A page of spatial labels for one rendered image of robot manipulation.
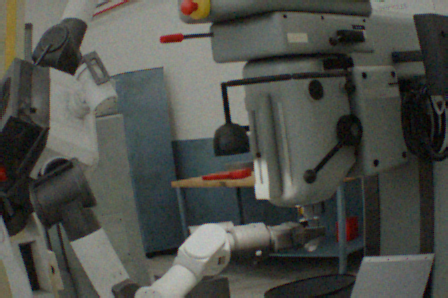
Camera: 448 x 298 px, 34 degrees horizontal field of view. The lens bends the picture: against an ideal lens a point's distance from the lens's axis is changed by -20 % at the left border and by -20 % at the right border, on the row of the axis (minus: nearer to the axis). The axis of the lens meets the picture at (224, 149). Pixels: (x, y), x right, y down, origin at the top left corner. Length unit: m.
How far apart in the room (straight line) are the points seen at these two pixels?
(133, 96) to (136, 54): 1.04
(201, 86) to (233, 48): 7.24
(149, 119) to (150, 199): 0.82
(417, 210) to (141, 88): 7.25
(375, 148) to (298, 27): 0.35
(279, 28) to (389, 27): 0.43
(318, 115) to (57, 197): 0.59
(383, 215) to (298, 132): 0.55
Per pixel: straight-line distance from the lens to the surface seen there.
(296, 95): 1.83
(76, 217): 1.68
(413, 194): 2.19
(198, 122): 9.22
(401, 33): 2.13
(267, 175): 1.84
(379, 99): 1.98
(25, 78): 1.82
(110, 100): 1.78
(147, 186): 9.23
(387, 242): 2.28
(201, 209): 9.38
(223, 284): 2.27
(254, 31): 1.82
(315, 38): 1.84
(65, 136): 1.77
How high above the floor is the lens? 1.55
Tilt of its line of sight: 3 degrees down
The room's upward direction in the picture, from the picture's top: 7 degrees counter-clockwise
